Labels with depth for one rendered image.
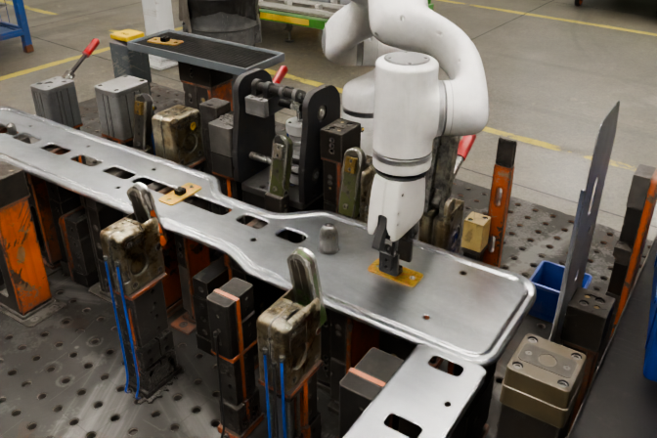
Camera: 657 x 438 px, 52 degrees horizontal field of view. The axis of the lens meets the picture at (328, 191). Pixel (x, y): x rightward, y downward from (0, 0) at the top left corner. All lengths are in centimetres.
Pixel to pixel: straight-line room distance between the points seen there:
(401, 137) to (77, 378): 80
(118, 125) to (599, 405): 114
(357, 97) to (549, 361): 97
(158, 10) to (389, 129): 445
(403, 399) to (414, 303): 19
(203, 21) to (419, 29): 328
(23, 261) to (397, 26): 92
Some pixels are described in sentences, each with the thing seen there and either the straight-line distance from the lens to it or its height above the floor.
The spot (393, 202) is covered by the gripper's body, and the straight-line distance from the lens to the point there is 95.
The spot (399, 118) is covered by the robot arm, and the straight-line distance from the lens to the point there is 90.
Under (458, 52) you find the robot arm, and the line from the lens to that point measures 97.
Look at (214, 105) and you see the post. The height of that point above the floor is 110.
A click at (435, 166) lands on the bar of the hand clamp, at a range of 113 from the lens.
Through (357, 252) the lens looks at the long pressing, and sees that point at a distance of 112.
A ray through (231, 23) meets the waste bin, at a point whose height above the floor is 57.
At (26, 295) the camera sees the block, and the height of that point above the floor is 75.
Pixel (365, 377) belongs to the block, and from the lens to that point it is 93.
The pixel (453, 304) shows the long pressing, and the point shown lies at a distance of 102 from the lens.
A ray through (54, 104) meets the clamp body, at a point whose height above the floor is 102.
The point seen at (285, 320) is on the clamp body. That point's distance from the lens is 91.
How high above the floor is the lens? 162
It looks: 29 degrees down
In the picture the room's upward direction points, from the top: straight up
